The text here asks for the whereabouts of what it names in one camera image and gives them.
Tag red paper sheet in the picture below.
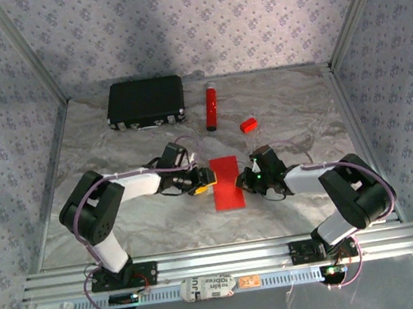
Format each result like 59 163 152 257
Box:
208 154 247 212

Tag small red block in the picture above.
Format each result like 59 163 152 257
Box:
239 116 259 134

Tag red cylinder tube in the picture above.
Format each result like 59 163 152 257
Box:
199 79 223 132

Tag black hard case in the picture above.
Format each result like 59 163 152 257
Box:
101 74 189 134

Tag orange label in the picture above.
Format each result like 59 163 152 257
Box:
237 273 262 289

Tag printed paper roll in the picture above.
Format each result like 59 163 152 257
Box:
178 271 238 304

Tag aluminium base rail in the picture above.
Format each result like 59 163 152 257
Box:
19 221 413 304

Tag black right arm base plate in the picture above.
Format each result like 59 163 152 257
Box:
287 233 360 266

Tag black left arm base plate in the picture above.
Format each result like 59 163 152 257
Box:
88 260 160 295

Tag aluminium side rail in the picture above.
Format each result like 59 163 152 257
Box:
326 57 406 230
15 99 92 273

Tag white slotted cable duct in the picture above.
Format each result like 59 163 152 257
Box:
71 264 325 309

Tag aluminium frame post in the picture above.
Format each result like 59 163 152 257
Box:
321 0 406 69
0 0 71 113

